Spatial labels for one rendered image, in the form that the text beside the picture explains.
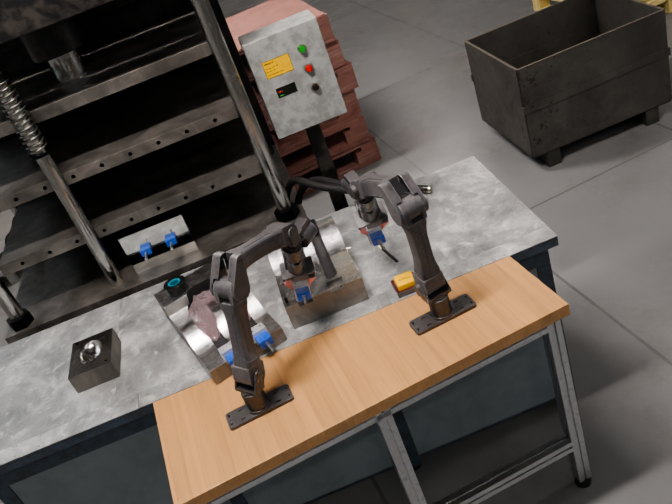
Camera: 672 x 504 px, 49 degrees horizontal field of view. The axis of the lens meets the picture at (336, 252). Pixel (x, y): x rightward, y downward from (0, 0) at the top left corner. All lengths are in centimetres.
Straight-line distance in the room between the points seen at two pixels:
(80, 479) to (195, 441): 61
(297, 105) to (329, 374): 123
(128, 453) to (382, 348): 94
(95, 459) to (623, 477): 175
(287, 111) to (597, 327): 156
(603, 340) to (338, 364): 138
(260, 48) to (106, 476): 162
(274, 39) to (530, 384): 159
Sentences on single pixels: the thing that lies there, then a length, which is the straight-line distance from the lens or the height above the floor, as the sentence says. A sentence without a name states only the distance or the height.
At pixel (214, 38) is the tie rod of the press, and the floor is 156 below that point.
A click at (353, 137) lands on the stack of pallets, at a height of 24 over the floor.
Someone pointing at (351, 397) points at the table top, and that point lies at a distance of 209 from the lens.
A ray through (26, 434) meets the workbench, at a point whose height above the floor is 80.
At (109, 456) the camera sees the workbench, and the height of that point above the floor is 62.
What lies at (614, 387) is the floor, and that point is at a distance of 305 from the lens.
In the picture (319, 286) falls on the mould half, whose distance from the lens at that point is 237.
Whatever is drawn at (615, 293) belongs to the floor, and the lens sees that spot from 345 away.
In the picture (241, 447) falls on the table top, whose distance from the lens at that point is 211.
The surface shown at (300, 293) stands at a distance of 229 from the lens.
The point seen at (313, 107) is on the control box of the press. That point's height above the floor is 114.
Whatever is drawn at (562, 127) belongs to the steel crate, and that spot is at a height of 21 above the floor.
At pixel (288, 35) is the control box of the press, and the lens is 292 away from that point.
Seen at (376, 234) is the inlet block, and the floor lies 94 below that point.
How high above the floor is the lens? 220
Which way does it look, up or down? 31 degrees down
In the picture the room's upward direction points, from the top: 21 degrees counter-clockwise
